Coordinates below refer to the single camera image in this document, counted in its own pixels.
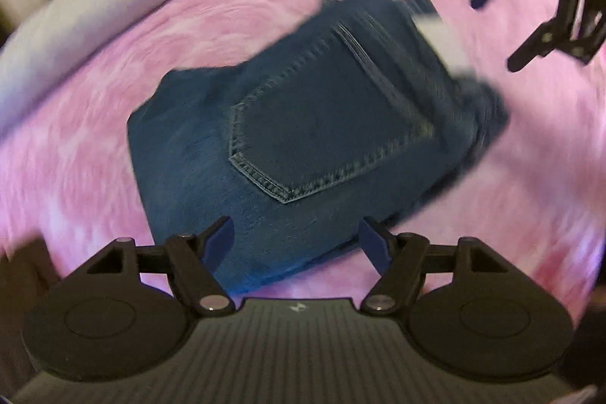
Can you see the pink rose pattern blanket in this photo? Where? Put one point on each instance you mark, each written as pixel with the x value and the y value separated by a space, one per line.
pixel 538 197

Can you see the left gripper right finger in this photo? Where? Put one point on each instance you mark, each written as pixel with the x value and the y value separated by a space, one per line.
pixel 398 259

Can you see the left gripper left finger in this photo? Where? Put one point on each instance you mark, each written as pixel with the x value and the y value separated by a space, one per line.
pixel 193 261

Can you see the dark blue denim jeans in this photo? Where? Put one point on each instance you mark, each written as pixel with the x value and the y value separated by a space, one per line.
pixel 355 113

